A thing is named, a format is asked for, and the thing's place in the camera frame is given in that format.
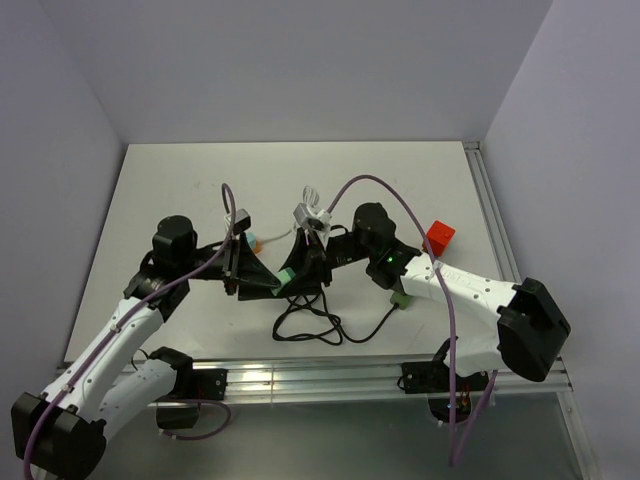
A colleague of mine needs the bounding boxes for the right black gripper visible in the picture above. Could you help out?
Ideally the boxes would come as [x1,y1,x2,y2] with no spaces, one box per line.
[275,226,376,298]

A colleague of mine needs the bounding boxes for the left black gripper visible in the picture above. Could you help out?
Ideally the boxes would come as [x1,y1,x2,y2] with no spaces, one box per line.
[180,233,281,301]

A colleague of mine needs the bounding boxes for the green plug adapter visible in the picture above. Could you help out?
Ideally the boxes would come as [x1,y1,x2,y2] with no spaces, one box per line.
[272,267,295,296]

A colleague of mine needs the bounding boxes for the light blue plug adapter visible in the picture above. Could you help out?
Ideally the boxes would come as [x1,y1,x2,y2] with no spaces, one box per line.
[245,232,258,249]

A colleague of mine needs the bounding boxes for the red cube plug adapter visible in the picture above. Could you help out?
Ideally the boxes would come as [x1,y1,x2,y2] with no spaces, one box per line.
[423,220,456,257]

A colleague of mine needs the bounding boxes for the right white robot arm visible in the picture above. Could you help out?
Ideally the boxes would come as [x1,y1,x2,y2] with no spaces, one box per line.
[281,203,571,390]

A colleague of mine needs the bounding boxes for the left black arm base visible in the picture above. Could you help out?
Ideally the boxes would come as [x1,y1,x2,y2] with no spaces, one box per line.
[155,368,232,439]

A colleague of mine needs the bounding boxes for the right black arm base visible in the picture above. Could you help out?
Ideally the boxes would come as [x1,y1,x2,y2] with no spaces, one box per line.
[396,361,489,424]

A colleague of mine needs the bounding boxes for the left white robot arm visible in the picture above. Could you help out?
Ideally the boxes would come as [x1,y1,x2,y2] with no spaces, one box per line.
[11,209,278,479]

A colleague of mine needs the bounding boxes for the green power strip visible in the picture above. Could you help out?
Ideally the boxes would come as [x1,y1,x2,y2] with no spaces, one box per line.
[390,292,413,310]

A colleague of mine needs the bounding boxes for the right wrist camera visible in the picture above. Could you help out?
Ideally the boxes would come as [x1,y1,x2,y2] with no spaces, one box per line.
[293,203,332,246]

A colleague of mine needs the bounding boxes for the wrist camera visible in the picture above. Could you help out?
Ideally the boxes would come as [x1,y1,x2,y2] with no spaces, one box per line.
[293,203,332,246]
[224,208,252,236]

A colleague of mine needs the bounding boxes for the black power cord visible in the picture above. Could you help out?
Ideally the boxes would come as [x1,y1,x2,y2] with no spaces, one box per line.
[272,289,399,346]

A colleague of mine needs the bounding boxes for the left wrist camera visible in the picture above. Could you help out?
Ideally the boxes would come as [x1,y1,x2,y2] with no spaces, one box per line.
[224,208,252,236]

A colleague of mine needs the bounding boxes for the aluminium mounting rail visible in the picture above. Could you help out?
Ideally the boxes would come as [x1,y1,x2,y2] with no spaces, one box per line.
[54,355,571,406]

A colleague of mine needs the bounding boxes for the aluminium side frame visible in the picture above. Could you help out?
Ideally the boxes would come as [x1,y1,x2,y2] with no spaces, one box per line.
[463,141,602,479]

